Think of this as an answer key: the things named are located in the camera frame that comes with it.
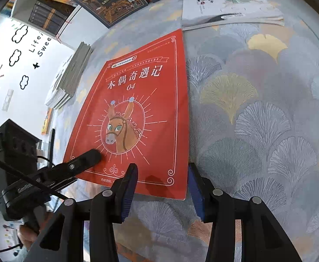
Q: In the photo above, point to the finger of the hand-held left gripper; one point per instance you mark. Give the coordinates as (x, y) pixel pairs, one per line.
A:
(85, 159)

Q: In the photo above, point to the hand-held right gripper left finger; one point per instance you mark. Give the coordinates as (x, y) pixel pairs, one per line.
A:
(128, 193)

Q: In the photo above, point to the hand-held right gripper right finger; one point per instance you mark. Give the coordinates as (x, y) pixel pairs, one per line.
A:
(196, 193)

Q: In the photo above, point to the red book with donkey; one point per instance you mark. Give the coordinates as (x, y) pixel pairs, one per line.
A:
(148, 101)

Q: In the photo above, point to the person's left forearm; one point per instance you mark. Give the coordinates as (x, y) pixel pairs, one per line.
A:
(20, 256)

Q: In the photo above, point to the stack of thin books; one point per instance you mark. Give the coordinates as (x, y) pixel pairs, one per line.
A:
(72, 73)

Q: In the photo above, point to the row of dark books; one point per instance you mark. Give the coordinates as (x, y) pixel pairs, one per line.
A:
(47, 16)

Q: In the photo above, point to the person's left hand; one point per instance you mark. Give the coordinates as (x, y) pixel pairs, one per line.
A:
(27, 237)

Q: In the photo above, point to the black curved bar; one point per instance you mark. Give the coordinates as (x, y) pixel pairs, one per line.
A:
(51, 147)

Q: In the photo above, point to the orange picture book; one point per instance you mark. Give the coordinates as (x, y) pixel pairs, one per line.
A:
(47, 122)

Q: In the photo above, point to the leaf-printed blanket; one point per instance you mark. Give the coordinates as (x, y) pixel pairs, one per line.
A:
(257, 142)

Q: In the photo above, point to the white bookshelf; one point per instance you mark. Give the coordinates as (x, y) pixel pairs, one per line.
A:
(80, 24)

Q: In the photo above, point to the white book with dancer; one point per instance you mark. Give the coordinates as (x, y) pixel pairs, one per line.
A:
(216, 8)

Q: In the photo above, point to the white wall socket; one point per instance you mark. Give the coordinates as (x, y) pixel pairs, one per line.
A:
(8, 99)

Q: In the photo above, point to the black cloud wall sticker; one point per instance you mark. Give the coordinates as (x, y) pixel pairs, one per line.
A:
(10, 58)
(21, 83)

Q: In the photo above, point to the black star wall sticker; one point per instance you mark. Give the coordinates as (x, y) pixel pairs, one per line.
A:
(35, 65)

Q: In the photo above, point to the black lettering wall sticker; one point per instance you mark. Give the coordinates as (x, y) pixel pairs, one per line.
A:
(40, 45)

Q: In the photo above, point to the cloud wall sticker with leaves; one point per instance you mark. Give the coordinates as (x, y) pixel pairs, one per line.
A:
(14, 36)

